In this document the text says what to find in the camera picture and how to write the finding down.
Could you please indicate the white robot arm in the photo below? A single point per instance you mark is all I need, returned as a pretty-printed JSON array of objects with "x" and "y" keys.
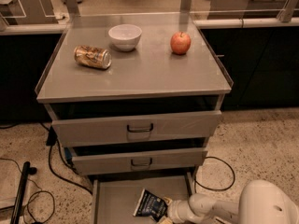
[{"x": 260, "y": 202}]

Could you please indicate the top grey drawer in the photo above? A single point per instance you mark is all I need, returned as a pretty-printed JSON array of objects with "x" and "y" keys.
[{"x": 129, "y": 129}]

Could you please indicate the grey drawer cabinet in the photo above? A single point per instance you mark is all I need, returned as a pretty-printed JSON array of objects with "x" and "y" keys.
[{"x": 150, "y": 79}]

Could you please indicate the red apple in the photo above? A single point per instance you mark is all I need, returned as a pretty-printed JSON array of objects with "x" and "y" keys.
[{"x": 180, "y": 43}]

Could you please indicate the grey background cabinet left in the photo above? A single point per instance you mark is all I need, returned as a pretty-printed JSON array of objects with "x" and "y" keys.
[{"x": 18, "y": 12}]

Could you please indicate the grey background desk right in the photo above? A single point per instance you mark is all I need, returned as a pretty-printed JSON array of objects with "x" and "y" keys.
[{"x": 236, "y": 9}]

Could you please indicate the blue chip bag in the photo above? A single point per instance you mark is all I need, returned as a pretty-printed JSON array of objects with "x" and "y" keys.
[{"x": 150, "y": 205}]

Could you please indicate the white ceramic bowl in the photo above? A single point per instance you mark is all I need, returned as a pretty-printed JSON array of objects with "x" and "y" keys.
[{"x": 125, "y": 37}]

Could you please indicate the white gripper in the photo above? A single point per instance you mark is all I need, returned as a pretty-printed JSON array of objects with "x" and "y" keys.
[{"x": 175, "y": 209}]

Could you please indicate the gold soda can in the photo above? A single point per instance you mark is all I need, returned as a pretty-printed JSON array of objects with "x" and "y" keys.
[{"x": 93, "y": 57}]

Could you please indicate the black floor stand bar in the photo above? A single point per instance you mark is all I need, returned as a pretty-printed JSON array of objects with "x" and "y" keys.
[{"x": 27, "y": 170}]

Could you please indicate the middle grey drawer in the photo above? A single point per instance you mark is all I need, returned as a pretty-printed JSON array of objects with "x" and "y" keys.
[{"x": 139, "y": 161}]

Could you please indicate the grey drawer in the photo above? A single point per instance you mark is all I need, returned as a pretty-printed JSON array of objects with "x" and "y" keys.
[
  {"x": 139, "y": 161},
  {"x": 114, "y": 201},
  {"x": 129, "y": 129}
]

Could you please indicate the bottom grey drawer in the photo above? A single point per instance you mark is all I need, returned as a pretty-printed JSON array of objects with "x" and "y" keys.
[{"x": 114, "y": 201}]

